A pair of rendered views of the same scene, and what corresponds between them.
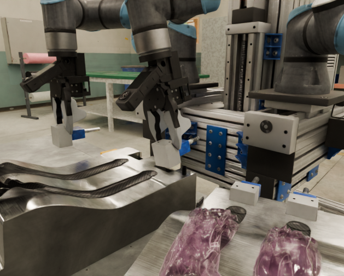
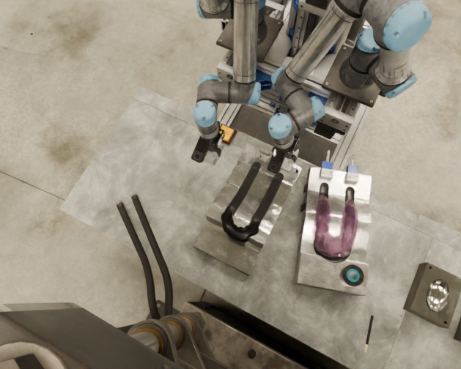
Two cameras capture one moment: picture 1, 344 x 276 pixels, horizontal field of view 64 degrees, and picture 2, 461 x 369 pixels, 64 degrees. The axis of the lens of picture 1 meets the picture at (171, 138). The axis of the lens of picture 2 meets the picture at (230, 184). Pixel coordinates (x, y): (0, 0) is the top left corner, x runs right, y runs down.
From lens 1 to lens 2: 130 cm
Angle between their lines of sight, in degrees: 57
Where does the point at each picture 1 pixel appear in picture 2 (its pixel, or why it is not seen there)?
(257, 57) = not seen: hidden behind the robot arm
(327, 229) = (360, 188)
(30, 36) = not seen: outside the picture
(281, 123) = (344, 123)
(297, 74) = (358, 79)
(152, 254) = (307, 230)
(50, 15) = (207, 129)
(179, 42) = not seen: hidden behind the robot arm
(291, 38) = (358, 59)
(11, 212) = (262, 239)
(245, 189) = (327, 175)
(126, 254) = (283, 216)
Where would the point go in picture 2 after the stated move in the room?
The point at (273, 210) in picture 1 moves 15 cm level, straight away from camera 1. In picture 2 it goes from (339, 181) to (338, 148)
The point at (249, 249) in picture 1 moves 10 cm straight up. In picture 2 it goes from (337, 221) to (344, 216)
